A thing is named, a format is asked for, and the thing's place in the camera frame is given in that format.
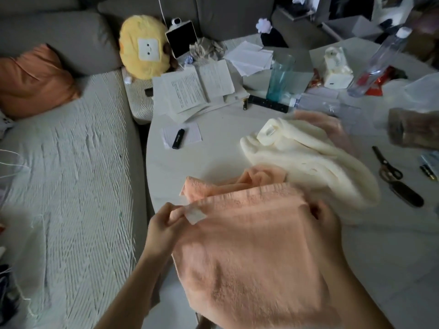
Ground person's right hand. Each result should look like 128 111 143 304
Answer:
309 201 344 261

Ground person's left hand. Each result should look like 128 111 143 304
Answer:
145 202 190 262

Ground peach orange towel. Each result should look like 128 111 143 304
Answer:
171 164 343 329

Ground person's right forearm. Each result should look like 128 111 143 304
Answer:
319 248 395 329

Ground person's left forearm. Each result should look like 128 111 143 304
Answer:
87 252 165 329

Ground cream white towel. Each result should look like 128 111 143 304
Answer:
240 118 382 211

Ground black lighter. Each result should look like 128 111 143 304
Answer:
171 128 186 150

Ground small white paper note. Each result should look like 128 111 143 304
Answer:
161 122 203 148

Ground pink towel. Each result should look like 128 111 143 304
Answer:
294 110 361 158

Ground black scissors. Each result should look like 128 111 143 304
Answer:
372 146 403 182

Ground black oval case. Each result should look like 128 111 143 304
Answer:
390 181 425 207

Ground white textured sofa cover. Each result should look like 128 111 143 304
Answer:
0 69 149 329

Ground black remote control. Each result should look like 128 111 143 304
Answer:
248 95 290 114

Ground stack of printed papers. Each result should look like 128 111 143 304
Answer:
152 59 249 123

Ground teal plastic tumbler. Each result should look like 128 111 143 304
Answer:
266 54 296 103

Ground white tissue box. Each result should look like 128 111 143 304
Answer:
323 47 354 90

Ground red snack wrapper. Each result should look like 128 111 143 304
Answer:
357 66 395 96

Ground clear plastic bag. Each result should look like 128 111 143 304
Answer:
374 72 439 129

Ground clear plastic water bottle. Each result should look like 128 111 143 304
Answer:
347 27 413 98

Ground white folded papers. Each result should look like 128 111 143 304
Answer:
224 41 274 77

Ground yellow round plush toy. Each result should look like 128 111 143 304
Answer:
119 14 171 80

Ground black cloth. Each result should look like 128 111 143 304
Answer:
260 27 289 48

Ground orange cushion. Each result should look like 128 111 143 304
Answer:
0 44 81 120

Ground grey sofa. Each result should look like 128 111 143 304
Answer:
0 0 330 77

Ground white tablet device with camera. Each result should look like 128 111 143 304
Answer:
165 18 199 59

